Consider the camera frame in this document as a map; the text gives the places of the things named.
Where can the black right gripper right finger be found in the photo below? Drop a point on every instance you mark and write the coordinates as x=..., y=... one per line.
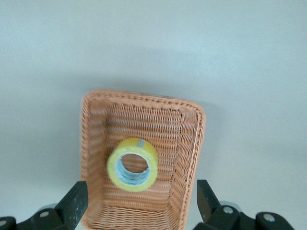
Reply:
x=211, y=213

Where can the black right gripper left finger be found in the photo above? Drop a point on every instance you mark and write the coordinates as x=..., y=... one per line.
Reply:
x=72, y=208

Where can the yellowish clear tape roll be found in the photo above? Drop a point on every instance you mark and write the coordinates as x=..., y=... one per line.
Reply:
x=112, y=167

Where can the deep brown wicker basket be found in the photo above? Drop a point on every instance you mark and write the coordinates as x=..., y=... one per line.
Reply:
x=144, y=119

